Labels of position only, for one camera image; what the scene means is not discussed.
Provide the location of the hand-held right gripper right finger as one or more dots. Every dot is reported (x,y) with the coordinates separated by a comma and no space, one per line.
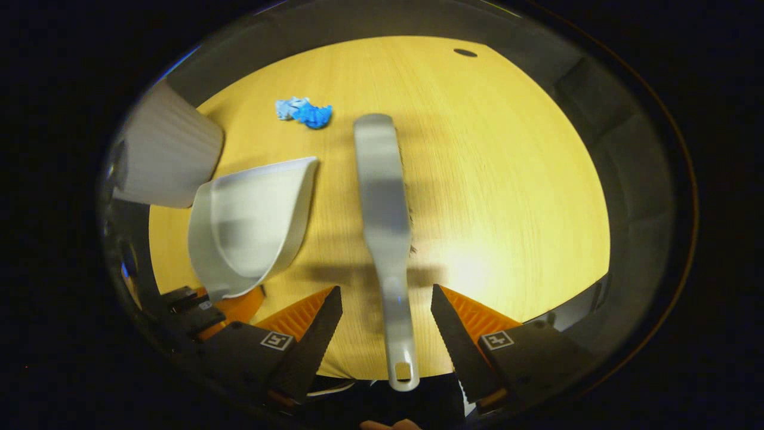
(453,340)

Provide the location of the grey small broom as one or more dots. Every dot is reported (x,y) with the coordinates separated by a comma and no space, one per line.
(382,197)

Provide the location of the white dustpan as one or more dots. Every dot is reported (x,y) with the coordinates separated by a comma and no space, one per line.
(250,221)

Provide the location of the grey garbage bin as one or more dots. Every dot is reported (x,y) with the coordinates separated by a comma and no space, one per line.
(167,149)

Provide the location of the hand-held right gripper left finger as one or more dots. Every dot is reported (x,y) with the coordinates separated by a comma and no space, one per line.
(316,340)

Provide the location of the blue paper trash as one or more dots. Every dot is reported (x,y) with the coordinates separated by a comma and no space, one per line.
(307,112)

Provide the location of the wooden desktop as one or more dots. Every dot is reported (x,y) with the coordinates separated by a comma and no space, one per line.
(495,179)

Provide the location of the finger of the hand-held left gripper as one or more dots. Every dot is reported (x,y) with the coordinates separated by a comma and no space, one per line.
(239,307)
(178,298)

